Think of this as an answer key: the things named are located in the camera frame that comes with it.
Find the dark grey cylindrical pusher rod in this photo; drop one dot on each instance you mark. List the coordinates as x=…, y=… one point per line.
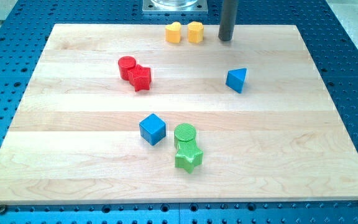
x=228, y=19

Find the blue triangle block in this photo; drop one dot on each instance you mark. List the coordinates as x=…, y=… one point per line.
x=236, y=78

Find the yellow hexagon block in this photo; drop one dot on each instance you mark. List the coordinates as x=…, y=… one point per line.
x=195, y=32

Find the yellow heart block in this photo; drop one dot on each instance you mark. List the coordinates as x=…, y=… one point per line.
x=173, y=32

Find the red star block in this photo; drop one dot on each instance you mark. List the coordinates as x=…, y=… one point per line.
x=140, y=78

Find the red cylinder block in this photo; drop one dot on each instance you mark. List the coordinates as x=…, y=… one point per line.
x=125, y=64

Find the green cylinder block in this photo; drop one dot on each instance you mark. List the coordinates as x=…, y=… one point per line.
x=184, y=133

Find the blue cube block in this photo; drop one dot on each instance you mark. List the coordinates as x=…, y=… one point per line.
x=152, y=129

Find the light wooden board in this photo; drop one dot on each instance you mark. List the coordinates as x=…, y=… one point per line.
x=75, y=137

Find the green star block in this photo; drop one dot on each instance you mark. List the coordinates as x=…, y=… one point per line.
x=188, y=155

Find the blue perforated metal table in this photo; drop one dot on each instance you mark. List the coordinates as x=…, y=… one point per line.
x=25, y=30

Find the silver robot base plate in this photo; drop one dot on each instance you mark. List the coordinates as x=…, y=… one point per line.
x=171, y=6

